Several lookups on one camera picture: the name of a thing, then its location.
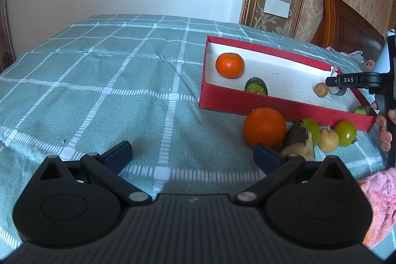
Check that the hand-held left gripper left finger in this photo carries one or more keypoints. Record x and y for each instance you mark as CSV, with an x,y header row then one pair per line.
x,y
119,155

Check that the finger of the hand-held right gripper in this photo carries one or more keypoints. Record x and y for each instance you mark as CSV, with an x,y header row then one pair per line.
x,y
352,80

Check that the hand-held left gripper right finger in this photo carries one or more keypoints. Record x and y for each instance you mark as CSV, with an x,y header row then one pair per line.
x,y
267,158

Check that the short eggplant piece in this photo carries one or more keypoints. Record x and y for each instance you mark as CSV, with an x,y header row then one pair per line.
x,y
335,92

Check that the cucumber piece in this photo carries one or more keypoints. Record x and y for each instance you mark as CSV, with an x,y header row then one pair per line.
x,y
361,110
256,86

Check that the large orange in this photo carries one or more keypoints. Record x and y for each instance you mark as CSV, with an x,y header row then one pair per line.
x,y
264,127

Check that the small brown longan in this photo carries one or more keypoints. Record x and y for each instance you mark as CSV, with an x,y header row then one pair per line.
x,y
321,89

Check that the long eggplant piece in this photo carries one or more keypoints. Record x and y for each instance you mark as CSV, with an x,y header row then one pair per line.
x,y
298,143

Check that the green tomato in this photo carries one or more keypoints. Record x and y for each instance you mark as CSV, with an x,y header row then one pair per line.
x,y
345,133
311,127

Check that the brown longan with stem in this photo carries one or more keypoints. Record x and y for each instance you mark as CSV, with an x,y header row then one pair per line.
x,y
328,140

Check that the red shallow cardboard box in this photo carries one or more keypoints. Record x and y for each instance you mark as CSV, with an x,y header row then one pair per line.
x,y
284,72

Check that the small orange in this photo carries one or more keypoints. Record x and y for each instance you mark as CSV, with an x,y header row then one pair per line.
x,y
230,65

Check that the person's right hand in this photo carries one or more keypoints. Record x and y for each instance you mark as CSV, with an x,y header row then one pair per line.
x,y
383,128

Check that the pink patterned cloth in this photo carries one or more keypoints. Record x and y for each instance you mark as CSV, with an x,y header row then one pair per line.
x,y
352,55

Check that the wooden headboard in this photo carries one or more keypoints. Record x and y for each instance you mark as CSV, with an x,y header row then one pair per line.
x,y
343,22

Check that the green checked bedsheet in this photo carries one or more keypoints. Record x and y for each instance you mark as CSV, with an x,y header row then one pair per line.
x,y
92,81

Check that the pink towel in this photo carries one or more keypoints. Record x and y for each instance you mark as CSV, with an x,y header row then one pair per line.
x,y
377,199

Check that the white light switch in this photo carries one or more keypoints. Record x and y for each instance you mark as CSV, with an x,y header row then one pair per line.
x,y
277,6

